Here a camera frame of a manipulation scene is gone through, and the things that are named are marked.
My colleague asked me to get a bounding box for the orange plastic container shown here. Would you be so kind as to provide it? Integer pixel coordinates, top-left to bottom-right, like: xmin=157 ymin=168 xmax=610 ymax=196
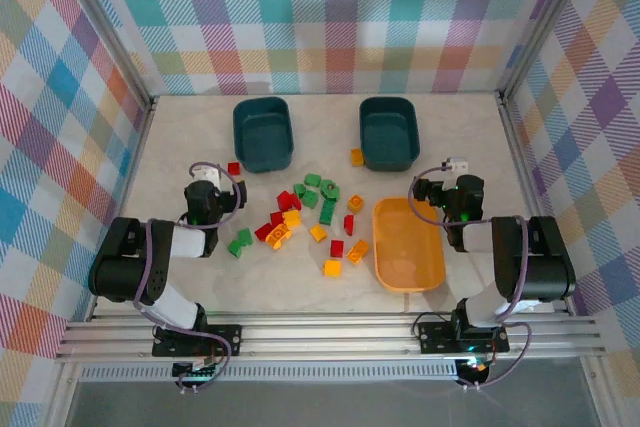
xmin=372 ymin=196 xmax=447 ymax=294

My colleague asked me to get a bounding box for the teal plastic container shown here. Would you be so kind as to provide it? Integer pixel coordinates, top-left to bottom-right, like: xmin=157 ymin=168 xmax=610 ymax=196
xmin=358 ymin=95 xmax=421 ymax=173
xmin=232 ymin=95 xmax=294 ymax=174

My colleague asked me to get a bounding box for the long orange lego brick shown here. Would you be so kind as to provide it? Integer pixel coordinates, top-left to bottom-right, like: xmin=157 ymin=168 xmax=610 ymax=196
xmin=346 ymin=239 xmax=371 ymax=265

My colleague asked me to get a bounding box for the orange curved lego piece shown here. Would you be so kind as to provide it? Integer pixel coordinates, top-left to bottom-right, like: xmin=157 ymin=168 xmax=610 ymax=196
xmin=266 ymin=224 xmax=293 ymax=250

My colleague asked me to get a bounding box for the long green lego brick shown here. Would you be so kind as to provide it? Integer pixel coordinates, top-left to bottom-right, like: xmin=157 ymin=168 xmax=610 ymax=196
xmin=318 ymin=199 xmax=338 ymax=227

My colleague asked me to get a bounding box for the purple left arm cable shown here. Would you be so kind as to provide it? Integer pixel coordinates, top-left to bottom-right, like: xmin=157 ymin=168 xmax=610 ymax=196
xmin=132 ymin=161 xmax=249 ymax=393

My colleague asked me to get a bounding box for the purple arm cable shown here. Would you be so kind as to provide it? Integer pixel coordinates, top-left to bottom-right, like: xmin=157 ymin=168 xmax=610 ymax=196
xmin=132 ymin=161 xmax=249 ymax=393
xmin=408 ymin=161 xmax=534 ymax=391

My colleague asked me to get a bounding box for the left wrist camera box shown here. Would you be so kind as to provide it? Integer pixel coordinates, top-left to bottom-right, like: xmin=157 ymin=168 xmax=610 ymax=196
xmin=192 ymin=166 xmax=224 ymax=188

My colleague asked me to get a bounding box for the aluminium side rail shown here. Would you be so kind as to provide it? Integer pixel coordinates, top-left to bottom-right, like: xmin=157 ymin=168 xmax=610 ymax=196
xmin=496 ymin=90 xmax=577 ymax=316
xmin=88 ymin=96 xmax=157 ymax=319

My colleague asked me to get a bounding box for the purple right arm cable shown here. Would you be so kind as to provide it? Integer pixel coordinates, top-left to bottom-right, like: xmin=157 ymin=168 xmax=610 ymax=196
xmin=408 ymin=161 xmax=534 ymax=391

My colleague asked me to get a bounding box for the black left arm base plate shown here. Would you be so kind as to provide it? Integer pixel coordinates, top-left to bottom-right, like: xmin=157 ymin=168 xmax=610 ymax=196
xmin=151 ymin=324 xmax=244 ymax=359

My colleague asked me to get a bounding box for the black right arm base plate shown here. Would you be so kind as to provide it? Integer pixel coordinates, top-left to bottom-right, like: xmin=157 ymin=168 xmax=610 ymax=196
xmin=417 ymin=319 xmax=511 ymax=354

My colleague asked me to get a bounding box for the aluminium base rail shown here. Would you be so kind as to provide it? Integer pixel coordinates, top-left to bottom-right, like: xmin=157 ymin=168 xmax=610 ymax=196
xmin=53 ymin=310 xmax=607 ymax=364

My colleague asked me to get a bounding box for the aluminium frame post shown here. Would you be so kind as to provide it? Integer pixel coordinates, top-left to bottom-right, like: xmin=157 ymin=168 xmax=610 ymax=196
xmin=497 ymin=0 xmax=599 ymax=106
xmin=47 ymin=0 xmax=157 ymax=109

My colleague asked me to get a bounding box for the slotted grey cable duct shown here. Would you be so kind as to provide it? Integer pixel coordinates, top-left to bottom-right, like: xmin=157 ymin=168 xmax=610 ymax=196
xmin=78 ymin=365 xmax=460 ymax=384

